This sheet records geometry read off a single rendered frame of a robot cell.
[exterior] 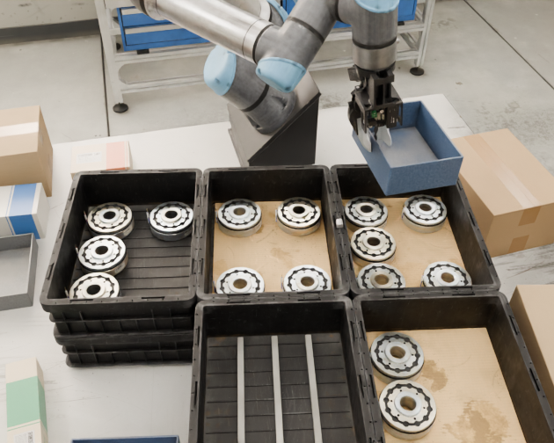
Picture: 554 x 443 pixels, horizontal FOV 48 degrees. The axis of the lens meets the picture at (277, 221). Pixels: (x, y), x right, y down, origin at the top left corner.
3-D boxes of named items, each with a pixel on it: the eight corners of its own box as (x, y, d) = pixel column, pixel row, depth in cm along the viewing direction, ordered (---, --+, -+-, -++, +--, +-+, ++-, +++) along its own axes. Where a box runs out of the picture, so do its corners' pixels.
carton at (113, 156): (76, 193, 176) (69, 173, 171) (77, 167, 185) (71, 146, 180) (134, 186, 179) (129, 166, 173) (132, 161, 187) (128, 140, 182)
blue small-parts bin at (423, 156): (351, 135, 135) (354, 108, 130) (415, 127, 138) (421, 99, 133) (385, 196, 122) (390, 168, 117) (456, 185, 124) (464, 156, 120)
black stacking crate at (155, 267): (85, 208, 156) (76, 172, 148) (206, 205, 157) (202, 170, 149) (53, 341, 128) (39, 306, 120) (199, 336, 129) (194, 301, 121)
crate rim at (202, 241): (203, 175, 151) (202, 167, 149) (328, 171, 152) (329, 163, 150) (196, 308, 122) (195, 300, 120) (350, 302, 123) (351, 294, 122)
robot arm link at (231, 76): (227, 105, 171) (190, 77, 163) (253, 62, 171) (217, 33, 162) (249, 114, 162) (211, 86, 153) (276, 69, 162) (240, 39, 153)
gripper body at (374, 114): (363, 137, 114) (361, 80, 105) (349, 110, 120) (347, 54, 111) (404, 127, 114) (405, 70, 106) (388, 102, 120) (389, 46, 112)
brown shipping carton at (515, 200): (553, 243, 164) (573, 198, 153) (478, 261, 159) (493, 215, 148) (492, 172, 184) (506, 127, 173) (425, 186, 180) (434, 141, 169)
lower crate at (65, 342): (94, 238, 164) (84, 205, 156) (209, 235, 165) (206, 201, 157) (64, 372, 135) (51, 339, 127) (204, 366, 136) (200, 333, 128)
